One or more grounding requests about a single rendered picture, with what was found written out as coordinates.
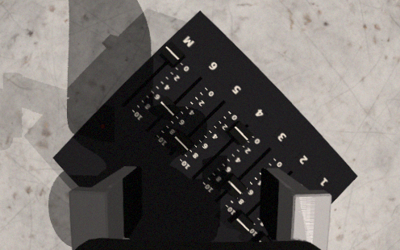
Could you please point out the black lighting desk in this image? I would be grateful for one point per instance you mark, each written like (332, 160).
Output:
(190, 146)

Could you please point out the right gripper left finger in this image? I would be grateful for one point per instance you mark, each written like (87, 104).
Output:
(110, 209)

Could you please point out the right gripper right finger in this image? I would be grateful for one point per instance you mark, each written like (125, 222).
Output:
(289, 211)

